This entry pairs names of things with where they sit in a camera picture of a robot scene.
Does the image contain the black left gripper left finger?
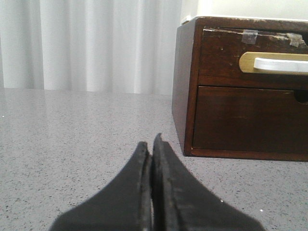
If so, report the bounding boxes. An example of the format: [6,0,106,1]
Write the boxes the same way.
[50,142,152,231]

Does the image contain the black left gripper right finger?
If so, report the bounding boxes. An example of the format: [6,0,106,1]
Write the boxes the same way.
[152,134,264,231]

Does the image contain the white drawer handle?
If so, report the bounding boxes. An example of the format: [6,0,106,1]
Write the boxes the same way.
[254,58,308,74]

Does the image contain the wooden drawer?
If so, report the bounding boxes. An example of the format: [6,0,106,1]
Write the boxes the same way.
[199,28,308,89]
[192,87,308,154]

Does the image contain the dark brown wooden drawer cabinet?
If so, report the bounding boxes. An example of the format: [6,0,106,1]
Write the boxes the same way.
[172,16,308,161]

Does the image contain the white curtain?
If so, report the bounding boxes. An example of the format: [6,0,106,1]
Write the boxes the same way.
[0,0,181,94]

